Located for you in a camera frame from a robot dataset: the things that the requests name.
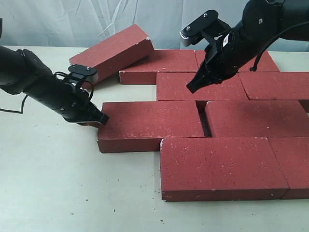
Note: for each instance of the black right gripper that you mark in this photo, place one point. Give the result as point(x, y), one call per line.
point(222, 61)

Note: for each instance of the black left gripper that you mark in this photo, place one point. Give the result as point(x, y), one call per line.
point(78, 108)

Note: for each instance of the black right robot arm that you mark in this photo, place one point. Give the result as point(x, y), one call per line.
point(265, 21)

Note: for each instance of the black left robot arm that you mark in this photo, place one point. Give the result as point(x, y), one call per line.
point(21, 71)

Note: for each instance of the red brick third row right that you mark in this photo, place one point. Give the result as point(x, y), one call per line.
point(276, 85)

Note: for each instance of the red brick back row left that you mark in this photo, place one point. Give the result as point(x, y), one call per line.
point(144, 71)

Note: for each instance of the red brick tilted back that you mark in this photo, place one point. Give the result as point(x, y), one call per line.
point(116, 52)

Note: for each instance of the red brick middle row right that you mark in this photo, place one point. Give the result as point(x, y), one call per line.
point(280, 118)

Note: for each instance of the red brick front row left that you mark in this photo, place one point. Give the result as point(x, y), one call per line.
point(220, 169)

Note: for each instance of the red brick front row right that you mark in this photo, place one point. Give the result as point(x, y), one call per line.
point(292, 154)

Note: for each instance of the white backdrop cloth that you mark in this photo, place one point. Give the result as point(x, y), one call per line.
point(83, 23)

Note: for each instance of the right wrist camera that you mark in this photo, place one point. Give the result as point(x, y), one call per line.
point(208, 26)

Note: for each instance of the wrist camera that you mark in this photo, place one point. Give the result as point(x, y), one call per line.
point(208, 26)
point(82, 73)

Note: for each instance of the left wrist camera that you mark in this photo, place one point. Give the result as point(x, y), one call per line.
point(82, 73)

